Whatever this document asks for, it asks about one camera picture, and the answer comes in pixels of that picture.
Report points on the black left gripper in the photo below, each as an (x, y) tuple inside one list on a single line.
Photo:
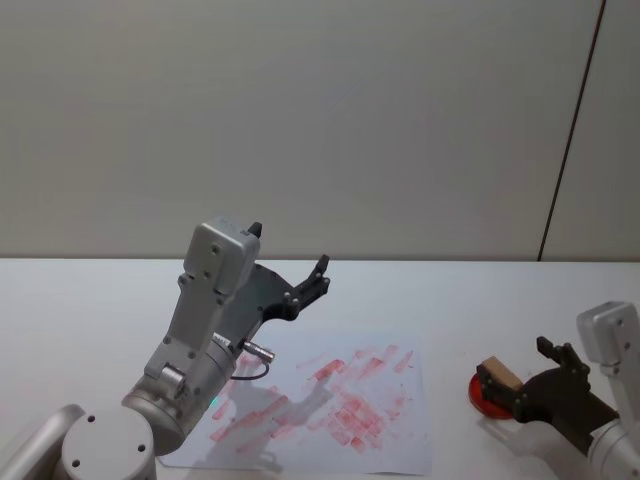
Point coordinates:
[(260, 295)]

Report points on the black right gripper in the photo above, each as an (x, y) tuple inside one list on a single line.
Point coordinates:
[(555, 400)]

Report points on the wooden stamp block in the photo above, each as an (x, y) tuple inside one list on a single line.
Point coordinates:
[(505, 372)]

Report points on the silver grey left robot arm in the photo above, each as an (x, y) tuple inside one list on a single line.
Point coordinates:
[(200, 300)]

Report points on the round red ink pad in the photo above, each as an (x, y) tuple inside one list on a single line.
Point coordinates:
[(487, 406)]

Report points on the white paper with red marks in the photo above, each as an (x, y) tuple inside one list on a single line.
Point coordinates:
[(380, 400)]

